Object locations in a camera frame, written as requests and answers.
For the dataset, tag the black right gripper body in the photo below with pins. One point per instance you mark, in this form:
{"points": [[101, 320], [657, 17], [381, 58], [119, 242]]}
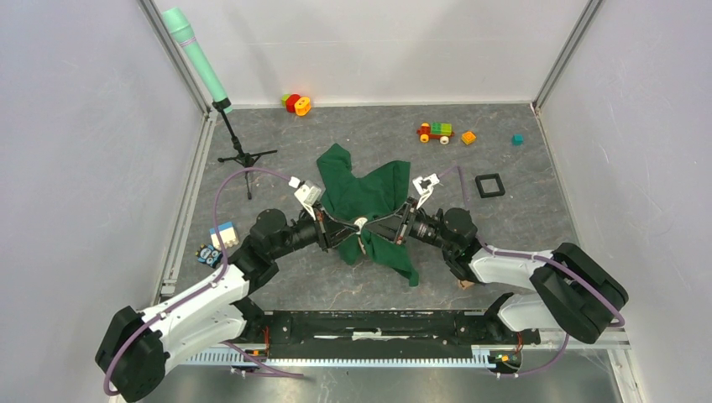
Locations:
{"points": [[401, 230]]}

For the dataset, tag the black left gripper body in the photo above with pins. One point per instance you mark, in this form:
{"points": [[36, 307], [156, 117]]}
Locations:
{"points": [[323, 232]]}

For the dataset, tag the green fabric garment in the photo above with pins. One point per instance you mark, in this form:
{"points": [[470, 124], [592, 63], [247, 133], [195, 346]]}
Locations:
{"points": [[380, 192]]}

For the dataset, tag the yellow sunflower brooch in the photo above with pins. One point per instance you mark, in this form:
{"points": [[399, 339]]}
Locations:
{"points": [[361, 245]]}

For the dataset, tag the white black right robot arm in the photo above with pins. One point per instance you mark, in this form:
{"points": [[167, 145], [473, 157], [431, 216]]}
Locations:
{"points": [[565, 287]]}

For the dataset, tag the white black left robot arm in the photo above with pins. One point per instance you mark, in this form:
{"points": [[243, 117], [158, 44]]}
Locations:
{"points": [[141, 347]]}

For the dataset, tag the blue white toy brick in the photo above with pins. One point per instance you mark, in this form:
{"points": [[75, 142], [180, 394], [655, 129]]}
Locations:
{"points": [[224, 235]]}

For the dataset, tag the colourful toy brick car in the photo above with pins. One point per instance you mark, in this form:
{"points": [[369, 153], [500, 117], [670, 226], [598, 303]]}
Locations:
{"points": [[435, 132]]}

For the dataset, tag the black tripod microphone stand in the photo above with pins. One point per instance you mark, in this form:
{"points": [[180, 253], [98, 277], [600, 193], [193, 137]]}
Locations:
{"points": [[246, 160]]}

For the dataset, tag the orange toy brick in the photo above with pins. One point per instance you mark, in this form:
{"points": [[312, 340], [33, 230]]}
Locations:
{"points": [[468, 137]]}

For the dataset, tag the blue cartoon badge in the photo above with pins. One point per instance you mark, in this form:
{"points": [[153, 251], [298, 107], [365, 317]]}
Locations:
{"points": [[208, 255]]}

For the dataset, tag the red orange green toy blocks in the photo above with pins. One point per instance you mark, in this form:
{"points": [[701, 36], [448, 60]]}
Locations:
{"points": [[297, 104]]}

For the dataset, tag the teal small cube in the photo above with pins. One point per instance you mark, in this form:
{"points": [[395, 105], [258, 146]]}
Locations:
{"points": [[517, 139]]}

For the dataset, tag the mint green microphone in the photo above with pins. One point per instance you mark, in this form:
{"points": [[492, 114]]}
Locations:
{"points": [[183, 34]]}

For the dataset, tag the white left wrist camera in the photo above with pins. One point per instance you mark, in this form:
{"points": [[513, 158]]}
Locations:
{"points": [[306, 193]]}

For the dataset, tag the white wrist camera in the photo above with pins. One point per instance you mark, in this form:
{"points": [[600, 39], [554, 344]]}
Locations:
{"points": [[425, 186], [306, 193]]}

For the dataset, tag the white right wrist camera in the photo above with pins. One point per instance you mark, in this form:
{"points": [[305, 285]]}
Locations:
{"points": [[425, 186]]}

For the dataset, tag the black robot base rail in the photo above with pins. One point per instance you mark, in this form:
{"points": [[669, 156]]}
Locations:
{"points": [[380, 334]]}

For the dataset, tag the black square frame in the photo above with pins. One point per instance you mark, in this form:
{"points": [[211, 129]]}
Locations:
{"points": [[489, 185]]}

